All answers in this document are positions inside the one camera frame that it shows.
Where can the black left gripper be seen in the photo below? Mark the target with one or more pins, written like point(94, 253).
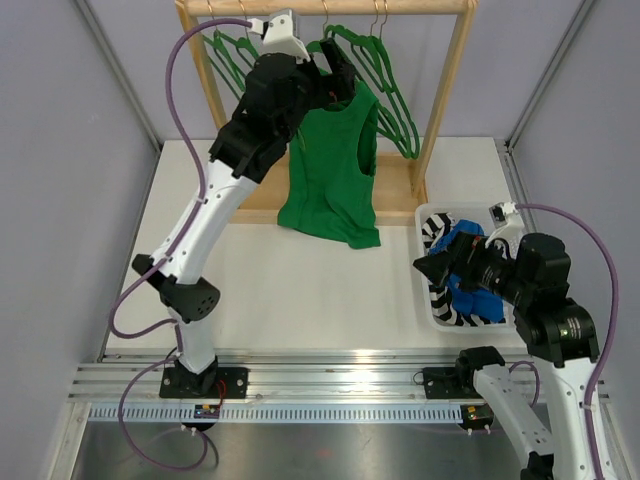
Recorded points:
point(331, 87)

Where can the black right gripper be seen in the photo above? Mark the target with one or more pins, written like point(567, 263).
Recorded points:
point(463, 255)

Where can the blue tank top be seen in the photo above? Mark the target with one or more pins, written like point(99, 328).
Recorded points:
point(449, 303)

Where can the green hanger with metal hook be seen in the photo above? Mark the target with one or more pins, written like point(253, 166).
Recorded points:
point(224, 65)

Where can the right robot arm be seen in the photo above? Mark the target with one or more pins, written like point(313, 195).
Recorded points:
point(559, 335)

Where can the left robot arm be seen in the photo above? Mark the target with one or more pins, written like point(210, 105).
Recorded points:
point(279, 92)

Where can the empty green hanger front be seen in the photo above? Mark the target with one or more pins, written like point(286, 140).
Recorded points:
point(374, 69)

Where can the green tank top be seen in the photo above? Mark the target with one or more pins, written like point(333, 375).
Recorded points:
point(332, 168)

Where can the white plastic basket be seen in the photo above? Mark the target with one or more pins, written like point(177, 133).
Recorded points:
point(431, 217)

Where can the wooden clothes rack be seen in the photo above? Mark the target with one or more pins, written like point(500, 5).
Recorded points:
point(400, 185)

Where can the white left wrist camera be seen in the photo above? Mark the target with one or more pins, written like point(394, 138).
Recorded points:
point(279, 34)

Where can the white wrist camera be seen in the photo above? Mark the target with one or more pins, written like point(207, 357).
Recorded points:
point(508, 226)
point(279, 34)

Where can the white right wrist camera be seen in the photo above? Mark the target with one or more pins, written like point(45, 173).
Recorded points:
point(508, 226)

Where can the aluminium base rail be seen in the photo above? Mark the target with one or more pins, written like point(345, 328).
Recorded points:
point(313, 376)

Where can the white slotted cable duct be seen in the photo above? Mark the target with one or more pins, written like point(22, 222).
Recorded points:
point(274, 413)

